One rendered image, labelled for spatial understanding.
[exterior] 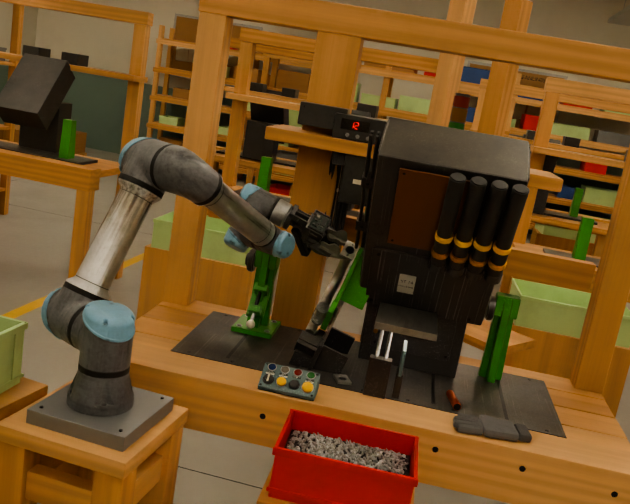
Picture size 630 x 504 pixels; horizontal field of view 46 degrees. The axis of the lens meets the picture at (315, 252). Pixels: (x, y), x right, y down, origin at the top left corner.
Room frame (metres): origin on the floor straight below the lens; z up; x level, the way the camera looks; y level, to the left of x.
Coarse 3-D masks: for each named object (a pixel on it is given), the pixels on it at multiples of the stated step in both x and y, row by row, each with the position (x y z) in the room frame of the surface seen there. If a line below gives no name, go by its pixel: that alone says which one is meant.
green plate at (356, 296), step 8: (360, 248) 2.01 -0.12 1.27; (360, 256) 2.00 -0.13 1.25; (352, 264) 2.01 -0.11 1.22; (360, 264) 2.02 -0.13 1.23; (352, 272) 2.01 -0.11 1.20; (344, 280) 2.01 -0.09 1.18; (352, 280) 2.02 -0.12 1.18; (344, 288) 2.01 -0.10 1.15; (352, 288) 2.02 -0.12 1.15; (360, 288) 2.01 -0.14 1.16; (336, 296) 2.01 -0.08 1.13; (344, 296) 2.02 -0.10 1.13; (352, 296) 2.02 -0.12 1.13; (360, 296) 2.01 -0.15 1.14; (368, 296) 2.01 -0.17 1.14; (352, 304) 2.02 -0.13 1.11; (360, 304) 2.01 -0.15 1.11
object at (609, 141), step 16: (576, 112) 10.89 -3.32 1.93; (592, 112) 10.85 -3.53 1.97; (608, 112) 10.86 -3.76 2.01; (512, 128) 11.06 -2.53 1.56; (528, 128) 11.07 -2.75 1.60; (560, 128) 11.01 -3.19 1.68; (576, 128) 10.97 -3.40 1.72; (592, 144) 10.83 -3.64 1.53; (608, 144) 10.85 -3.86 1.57; (624, 144) 10.87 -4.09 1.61; (576, 176) 10.85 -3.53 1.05; (592, 176) 10.82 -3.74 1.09; (608, 176) 10.83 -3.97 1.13; (560, 192) 10.95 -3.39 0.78; (592, 192) 10.88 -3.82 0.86; (608, 192) 10.85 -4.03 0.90; (592, 208) 10.80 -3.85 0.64; (608, 208) 10.81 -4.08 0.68
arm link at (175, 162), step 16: (160, 160) 1.74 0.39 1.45; (176, 160) 1.74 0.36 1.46; (192, 160) 1.75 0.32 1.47; (160, 176) 1.74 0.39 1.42; (176, 176) 1.73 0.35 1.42; (192, 176) 1.74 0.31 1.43; (208, 176) 1.76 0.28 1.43; (176, 192) 1.75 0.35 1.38; (192, 192) 1.75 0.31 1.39; (208, 192) 1.76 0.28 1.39; (224, 192) 1.81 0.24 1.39; (208, 208) 1.83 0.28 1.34; (224, 208) 1.83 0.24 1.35; (240, 208) 1.86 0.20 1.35; (240, 224) 1.88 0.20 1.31; (256, 224) 1.91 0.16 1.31; (272, 224) 1.99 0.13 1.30; (256, 240) 1.95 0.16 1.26; (272, 240) 1.97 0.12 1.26; (288, 240) 1.99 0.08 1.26; (288, 256) 2.01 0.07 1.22
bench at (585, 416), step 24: (168, 312) 2.35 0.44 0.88; (192, 312) 2.40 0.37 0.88; (240, 312) 2.48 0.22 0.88; (144, 336) 2.10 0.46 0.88; (168, 336) 2.13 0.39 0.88; (360, 336) 2.44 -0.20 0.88; (480, 360) 2.41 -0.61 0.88; (552, 384) 2.29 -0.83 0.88; (576, 408) 2.11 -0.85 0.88; (600, 408) 2.15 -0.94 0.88; (576, 432) 1.93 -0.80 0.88; (600, 432) 1.96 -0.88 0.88
